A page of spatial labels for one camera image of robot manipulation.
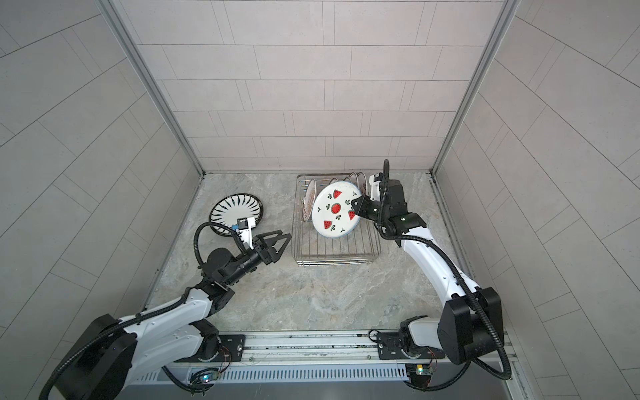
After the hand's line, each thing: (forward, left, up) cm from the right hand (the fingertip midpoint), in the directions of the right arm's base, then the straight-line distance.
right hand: (349, 201), depth 79 cm
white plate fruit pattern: (-1, +6, -4) cm, 7 cm away
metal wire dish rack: (-4, +15, -20) cm, 25 cm away
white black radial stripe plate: (+14, +51, -18) cm, 56 cm away
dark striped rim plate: (+16, +42, -17) cm, 48 cm away
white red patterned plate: (+14, +15, -15) cm, 26 cm away
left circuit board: (-40, +45, -23) cm, 64 cm away
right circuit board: (-44, -15, -23) cm, 52 cm away
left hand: (-12, +18, -1) cm, 21 cm away
